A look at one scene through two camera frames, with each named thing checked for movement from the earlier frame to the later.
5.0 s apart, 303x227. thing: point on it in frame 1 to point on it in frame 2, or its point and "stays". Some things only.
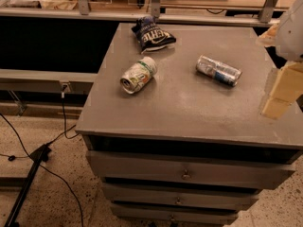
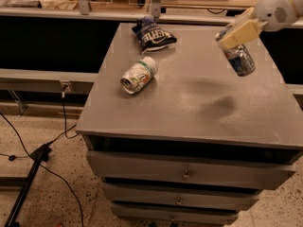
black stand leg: [39, 156] stays
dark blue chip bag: [151, 35] stays
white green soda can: [138, 76] stays
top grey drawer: [189, 169] stays
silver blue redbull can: [221, 72] to [238, 56]
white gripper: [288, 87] to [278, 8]
